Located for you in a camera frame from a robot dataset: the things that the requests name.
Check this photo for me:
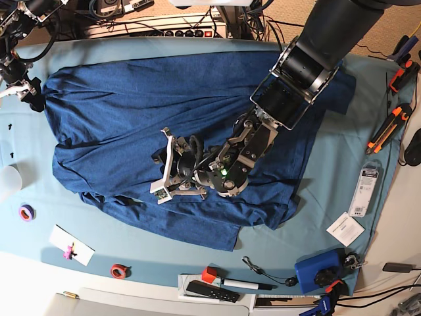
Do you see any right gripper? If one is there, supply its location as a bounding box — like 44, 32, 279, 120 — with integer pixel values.
1, 64, 45, 113

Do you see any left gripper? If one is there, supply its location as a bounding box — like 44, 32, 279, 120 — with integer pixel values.
151, 127, 209, 199

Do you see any blue t-shirt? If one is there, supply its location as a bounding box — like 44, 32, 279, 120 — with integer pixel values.
43, 51, 356, 251

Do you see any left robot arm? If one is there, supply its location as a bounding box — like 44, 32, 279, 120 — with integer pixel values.
150, 1, 389, 204

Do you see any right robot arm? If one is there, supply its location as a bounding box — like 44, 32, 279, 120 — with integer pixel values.
1, 1, 68, 113

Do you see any translucent white plastic cup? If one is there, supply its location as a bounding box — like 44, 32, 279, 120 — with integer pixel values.
0, 165, 22, 202

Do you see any purple tape roll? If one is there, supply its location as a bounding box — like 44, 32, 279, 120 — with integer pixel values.
18, 204, 36, 222

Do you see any red tape roll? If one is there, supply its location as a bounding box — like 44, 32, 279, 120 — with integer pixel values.
110, 264, 130, 280

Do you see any red cube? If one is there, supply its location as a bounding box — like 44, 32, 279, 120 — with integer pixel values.
201, 267, 218, 284

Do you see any white paper card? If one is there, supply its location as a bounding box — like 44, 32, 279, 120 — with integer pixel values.
49, 225, 95, 267

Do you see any pink small clip toy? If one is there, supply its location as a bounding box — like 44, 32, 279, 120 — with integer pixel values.
63, 243, 77, 260

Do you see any black remote control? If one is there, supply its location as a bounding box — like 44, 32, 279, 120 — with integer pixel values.
186, 280, 240, 303

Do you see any white power strip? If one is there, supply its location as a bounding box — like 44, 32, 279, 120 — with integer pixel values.
82, 9, 229, 39

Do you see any white black marker pen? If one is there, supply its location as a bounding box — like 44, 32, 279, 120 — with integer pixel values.
221, 278, 274, 290

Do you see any brass small pin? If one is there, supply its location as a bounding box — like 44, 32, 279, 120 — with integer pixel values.
63, 291, 79, 299

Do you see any blue box with knob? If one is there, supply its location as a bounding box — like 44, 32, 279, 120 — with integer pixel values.
294, 248, 345, 294

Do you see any light blue table cloth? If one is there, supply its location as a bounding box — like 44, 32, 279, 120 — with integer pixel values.
1, 55, 396, 286

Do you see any white leaflet card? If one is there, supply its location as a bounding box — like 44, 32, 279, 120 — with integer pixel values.
326, 213, 364, 247

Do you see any packaged blade box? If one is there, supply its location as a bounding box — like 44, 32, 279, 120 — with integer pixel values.
347, 161, 380, 217

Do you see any metal carabiner clip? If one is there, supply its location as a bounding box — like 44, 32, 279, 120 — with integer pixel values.
343, 253, 365, 270

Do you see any blue orange clamp lower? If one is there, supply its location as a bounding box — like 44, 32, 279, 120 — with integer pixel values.
299, 280, 349, 316

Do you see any orange black utility knife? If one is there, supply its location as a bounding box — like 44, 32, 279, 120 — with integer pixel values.
365, 103, 412, 155

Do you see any black computer mouse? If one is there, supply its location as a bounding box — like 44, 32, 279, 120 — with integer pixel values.
404, 128, 421, 167

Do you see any orange black clamp upper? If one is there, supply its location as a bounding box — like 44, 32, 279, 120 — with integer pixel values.
388, 60, 420, 95

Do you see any blue spring clamp upper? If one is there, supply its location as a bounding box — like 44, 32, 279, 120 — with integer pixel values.
386, 35, 418, 64

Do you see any black small device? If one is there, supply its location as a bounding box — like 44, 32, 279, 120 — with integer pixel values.
382, 262, 414, 273

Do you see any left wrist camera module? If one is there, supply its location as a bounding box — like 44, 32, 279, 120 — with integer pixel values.
150, 179, 172, 205

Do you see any black lanyard with clip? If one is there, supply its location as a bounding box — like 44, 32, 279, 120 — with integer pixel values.
241, 257, 298, 288

